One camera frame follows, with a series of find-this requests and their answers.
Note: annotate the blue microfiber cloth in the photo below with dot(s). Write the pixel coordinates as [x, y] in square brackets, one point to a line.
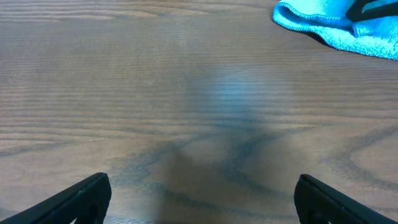
[327, 19]

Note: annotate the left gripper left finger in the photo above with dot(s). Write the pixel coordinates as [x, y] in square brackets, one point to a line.
[86, 202]

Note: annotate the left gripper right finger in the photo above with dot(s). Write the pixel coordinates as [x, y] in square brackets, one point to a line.
[318, 203]

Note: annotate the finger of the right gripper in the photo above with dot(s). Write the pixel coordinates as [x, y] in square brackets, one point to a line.
[357, 13]

